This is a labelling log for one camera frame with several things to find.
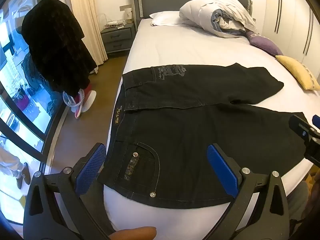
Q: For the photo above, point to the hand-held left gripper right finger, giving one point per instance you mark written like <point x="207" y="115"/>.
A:
<point x="222" y="170"/>

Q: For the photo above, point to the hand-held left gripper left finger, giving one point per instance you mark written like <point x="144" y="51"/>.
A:
<point x="91" y="167"/>

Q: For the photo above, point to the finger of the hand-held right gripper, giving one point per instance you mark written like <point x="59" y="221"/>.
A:
<point x="316" y="120"/>
<point x="300" y="127"/>

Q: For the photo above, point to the black denim pants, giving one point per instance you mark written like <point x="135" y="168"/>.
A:
<point x="187" y="142"/>

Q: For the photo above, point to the person's right forearm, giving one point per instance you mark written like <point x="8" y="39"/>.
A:
<point x="298" y="192"/>

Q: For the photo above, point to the person's left hand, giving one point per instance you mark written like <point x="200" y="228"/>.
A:
<point x="138" y="233"/>

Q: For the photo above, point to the yellow cushion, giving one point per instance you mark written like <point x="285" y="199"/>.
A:
<point x="297" y="70"/>

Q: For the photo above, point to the pink slipper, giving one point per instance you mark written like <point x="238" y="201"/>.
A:
<point x="90" y="100"/>
<point x="78" y="107"/>

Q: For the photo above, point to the purple cushion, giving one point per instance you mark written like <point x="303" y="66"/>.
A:
<point x="265" y="43"/>

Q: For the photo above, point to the white wardrobe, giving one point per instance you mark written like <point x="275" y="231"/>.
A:
<point x="292" y="10"/>

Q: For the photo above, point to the bed with white sheet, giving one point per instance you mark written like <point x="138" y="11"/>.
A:
<point x="200" y="47"/>

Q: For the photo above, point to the dark hanging garment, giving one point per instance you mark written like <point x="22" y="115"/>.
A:
<point x="55" y="45"/>

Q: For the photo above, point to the grey nightstand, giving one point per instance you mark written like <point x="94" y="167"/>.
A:
<point x="117" y="38"/>

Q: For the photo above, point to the clear acrylic box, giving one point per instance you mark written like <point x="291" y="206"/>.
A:
<point x="113" y="24"/>

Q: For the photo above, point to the large window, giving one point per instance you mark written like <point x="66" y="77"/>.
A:
<point x="15" y="42"/>

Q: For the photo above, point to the white folded duvet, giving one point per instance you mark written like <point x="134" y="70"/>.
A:
<point x="210" y="10"/>

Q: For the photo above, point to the cream curtain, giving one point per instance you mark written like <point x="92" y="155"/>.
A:
<point x="85" y="17"/>

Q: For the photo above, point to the white pillow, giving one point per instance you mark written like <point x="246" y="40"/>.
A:
<point x="167" y="18"/>

